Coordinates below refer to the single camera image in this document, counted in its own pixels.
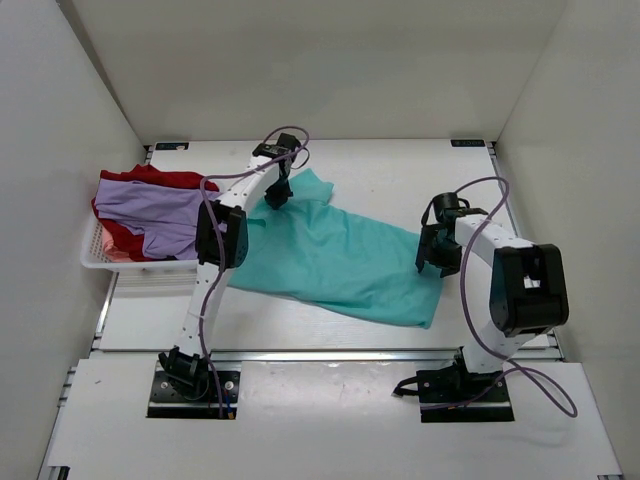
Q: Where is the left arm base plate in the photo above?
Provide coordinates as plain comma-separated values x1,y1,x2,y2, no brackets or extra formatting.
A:
147,365,241,420

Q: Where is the right black corner label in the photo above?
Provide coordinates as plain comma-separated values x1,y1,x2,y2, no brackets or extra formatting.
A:
450,139,486,148

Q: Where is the black corner label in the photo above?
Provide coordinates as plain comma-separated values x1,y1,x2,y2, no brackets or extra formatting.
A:
450,139,486,148
154,142,189,151

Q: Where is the white plastic basket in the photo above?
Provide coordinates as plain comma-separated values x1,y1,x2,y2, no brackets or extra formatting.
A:
80,216,197,273

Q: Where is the pink t shirt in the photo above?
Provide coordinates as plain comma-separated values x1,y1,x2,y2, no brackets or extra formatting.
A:
101,227,133,263

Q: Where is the teal t shirt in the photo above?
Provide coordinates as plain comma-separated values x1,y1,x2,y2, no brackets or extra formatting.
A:
229,169,443,328

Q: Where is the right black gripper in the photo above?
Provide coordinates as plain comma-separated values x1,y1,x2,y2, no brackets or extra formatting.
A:
417,226,460,277

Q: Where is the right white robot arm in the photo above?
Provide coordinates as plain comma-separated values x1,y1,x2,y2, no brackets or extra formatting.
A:
415,192,569,401

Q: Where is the left black corner label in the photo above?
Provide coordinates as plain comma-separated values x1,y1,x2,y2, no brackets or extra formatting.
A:
154,142,189,151

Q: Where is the aluminium rail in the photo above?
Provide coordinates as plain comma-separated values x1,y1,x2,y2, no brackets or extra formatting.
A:
89,347,562,362

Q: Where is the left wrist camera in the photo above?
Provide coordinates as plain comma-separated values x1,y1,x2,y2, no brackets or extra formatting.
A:
252,143,282,158

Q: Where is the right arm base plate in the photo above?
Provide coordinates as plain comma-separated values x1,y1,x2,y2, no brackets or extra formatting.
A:
392,365,515,423

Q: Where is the red t shirt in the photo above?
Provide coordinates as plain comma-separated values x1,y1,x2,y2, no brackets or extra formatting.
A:
90,164,221,262

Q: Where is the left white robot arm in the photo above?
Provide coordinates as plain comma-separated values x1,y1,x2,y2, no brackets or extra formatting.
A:
159,126,308,404

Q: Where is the lavender t shirt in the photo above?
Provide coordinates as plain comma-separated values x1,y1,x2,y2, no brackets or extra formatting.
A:
93,178,229,262

